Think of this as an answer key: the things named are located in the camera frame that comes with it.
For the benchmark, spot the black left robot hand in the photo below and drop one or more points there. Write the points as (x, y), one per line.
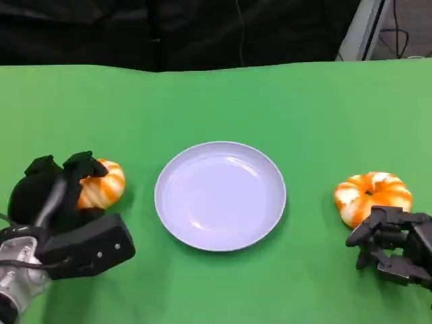
(37, 195)

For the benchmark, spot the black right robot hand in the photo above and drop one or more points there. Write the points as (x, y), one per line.
(416, 243)

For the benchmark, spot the orange and white bread roll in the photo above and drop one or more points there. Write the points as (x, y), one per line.
(108, 189)
(371, 189)

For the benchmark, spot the lilac plate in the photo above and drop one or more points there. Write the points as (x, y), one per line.
(219, 199)

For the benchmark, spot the green table cloth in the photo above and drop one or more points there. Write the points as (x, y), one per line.
(216, 108)

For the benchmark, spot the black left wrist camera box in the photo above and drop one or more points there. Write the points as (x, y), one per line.
(91, 249)

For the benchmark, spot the grey metal frame post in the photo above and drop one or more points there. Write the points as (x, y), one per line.
(366, 30)

